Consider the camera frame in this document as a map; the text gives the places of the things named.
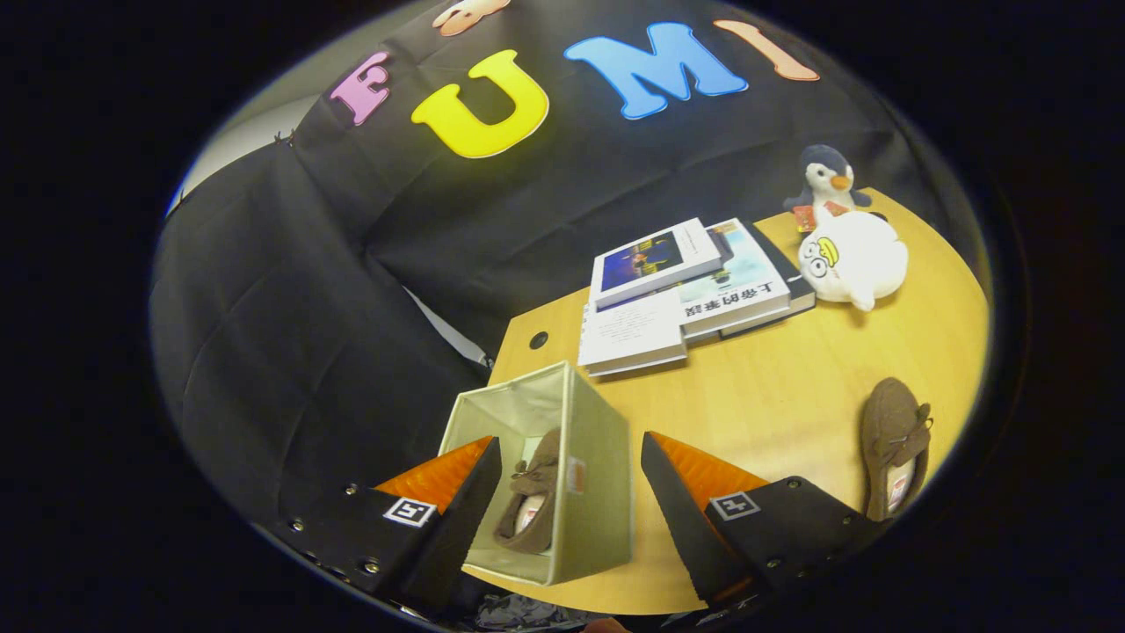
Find grey penguin plush toy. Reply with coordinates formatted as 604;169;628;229
782;144;873;231

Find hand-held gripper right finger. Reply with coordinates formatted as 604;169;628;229
639;431;884;615

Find small white picture-cover book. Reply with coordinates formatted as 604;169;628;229
589;218;723;310

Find large plain white book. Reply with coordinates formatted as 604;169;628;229
577;290;688;377

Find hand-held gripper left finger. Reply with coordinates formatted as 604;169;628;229
266;436;504;612

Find black book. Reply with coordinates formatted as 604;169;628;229
721;224;817;339

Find brown fuzzy slipper shoe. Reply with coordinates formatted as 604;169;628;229
860;377;933;523
494;428;561;556

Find white round plush toy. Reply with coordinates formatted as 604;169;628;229
798;211;909;312

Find sky-picture cover book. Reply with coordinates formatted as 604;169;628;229
677;220;792;339

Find green fabric storage box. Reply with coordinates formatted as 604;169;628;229
438;360;634;586

